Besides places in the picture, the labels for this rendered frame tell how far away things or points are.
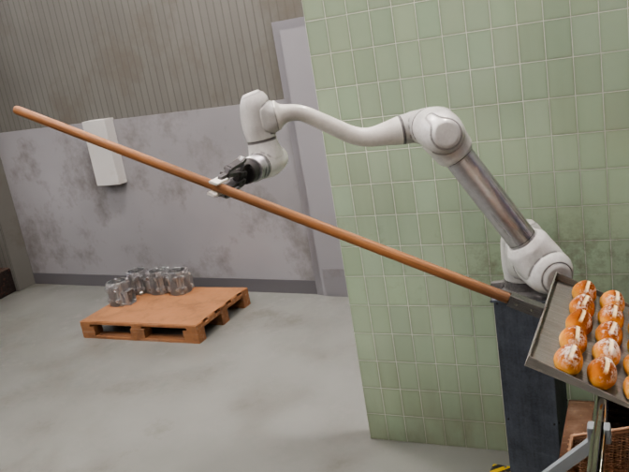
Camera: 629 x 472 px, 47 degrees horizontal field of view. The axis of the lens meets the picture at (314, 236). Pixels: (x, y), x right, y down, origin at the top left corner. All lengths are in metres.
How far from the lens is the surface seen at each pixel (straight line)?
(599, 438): 1.62
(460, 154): 2.33
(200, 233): 6.38
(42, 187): 7.58
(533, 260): 2.48
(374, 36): 3.19
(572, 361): 1.75
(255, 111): 2.40
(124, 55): 6.49
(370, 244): 2.02
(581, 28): 3.03
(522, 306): 1.96
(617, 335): 1.95
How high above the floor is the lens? 2.05
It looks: 16 degrees down
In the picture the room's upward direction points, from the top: 10 degrees counter-clockwise
